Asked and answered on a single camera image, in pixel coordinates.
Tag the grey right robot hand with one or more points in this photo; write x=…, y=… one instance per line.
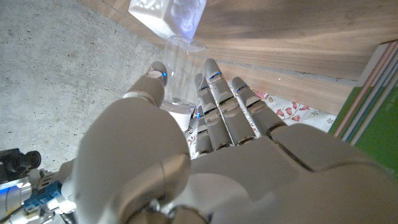
x=63, y=193

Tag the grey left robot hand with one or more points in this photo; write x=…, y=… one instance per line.
x=248, y=174

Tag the clear white-capped medicine bottle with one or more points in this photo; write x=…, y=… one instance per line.
x=183, y=71

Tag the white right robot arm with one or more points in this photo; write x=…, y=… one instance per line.
x=11, y=199

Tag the green straw box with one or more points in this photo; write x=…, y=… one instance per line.
x=379, y=130

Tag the white perforated cube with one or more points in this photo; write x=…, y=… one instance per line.
x=168, y=15

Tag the floral backdrop cloth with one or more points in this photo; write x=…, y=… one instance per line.
x=301, y=113

